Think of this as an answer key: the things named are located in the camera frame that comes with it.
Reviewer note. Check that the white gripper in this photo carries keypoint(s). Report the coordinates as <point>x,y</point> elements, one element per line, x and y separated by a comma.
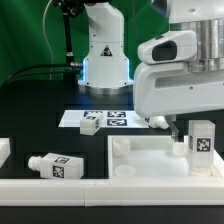
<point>170,89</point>

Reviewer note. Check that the white square tabletop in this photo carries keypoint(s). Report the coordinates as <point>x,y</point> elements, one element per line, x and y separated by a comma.
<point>147,156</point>

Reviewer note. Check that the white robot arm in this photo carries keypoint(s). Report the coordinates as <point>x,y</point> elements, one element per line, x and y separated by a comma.
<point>106,67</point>

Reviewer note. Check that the white front fence bar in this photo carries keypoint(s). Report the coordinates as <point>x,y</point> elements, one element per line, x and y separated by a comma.
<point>113,192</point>

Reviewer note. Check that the white fence bar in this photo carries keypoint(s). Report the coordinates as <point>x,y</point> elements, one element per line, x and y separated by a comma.
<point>113,192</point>
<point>4,150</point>

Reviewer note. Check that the white sheet with markers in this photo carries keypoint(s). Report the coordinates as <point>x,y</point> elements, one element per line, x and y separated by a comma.
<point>111,119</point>

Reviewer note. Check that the white left fence bar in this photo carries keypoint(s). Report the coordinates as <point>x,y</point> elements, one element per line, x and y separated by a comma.
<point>4,150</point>

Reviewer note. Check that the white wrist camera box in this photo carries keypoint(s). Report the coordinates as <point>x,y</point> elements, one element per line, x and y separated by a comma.
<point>172,46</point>

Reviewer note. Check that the black camera stand pole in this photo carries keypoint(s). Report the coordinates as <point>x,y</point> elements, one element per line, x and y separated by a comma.
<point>70,8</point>

